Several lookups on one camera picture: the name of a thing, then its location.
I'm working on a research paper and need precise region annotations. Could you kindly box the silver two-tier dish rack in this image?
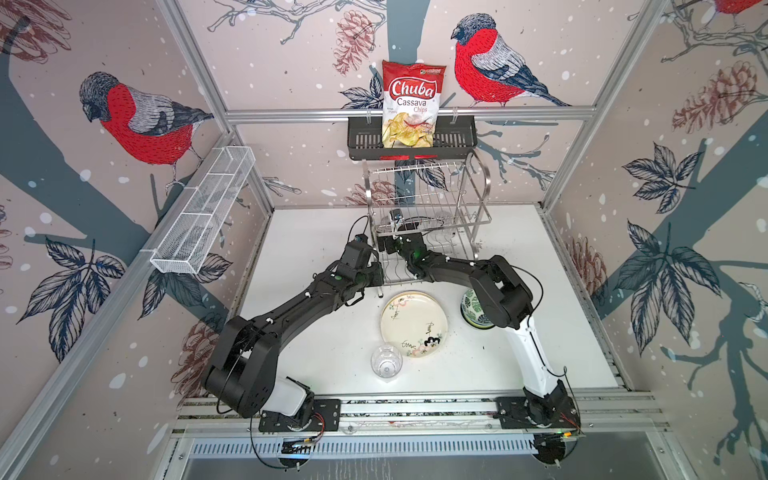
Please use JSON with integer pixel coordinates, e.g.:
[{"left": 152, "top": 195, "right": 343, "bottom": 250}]
[{"left": 362, "top": 150, "right": 491, "bottom": 286}]

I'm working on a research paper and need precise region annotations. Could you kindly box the white floral plate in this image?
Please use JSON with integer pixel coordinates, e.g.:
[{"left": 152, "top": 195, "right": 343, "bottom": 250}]
[{"left": 380, "top": 291, "right": 449, "bottom": 358}]

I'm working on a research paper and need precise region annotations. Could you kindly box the green leaf pattern bowl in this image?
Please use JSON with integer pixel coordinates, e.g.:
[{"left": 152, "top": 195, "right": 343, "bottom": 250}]
[{"left": 460, "top": 289, "right": 495, "bottom": 330}]

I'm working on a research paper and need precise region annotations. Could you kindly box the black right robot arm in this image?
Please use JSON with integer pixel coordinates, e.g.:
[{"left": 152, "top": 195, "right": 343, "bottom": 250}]
[{"left": 377, "top": 233, "right": 581, "bottom": 429}]

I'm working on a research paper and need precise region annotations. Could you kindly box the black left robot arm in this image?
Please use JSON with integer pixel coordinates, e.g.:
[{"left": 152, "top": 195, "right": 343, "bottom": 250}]
[{"left": 201, "top": 234, "right": 384, "bottom": 418}]

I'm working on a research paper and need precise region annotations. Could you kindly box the Chuba cassava chips bag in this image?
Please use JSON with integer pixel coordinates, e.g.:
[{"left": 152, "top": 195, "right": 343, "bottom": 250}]
[{"left": 382, "top": 61, "right": 446, "bottom": 148}]

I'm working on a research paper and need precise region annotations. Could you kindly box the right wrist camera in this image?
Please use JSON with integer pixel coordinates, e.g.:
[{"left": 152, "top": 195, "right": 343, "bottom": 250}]
[{"left": 389, "top": 208, "right": 419, "bottom": 232}]

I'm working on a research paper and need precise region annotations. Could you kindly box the black wall basket shelf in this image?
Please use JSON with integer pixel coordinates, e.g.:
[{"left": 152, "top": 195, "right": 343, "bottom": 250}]
[{"left": 347, "top": 114, "right": 477, "bottom": 161}]

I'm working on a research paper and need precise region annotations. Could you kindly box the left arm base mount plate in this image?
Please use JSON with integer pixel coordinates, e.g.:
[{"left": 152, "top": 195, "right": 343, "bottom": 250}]
[{"left": 258, "top": 398, "right": 341, "bottom": 434}]

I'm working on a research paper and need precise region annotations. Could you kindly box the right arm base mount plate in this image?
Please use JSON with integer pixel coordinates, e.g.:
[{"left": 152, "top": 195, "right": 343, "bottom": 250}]
[{"left": 493, "top": 396, "right": 581, "bottom": 430}]

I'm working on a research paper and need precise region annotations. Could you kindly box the white wire wall basket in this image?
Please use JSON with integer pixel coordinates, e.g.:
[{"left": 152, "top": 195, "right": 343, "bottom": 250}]
[{"left": 150, "top": 146, "right": 255, "bottom": 275}]

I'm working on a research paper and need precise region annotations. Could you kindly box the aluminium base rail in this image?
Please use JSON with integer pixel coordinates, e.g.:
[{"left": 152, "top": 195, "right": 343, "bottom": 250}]
[{"left": 171, "top": 389, "right": 669, "bottom": 462}]

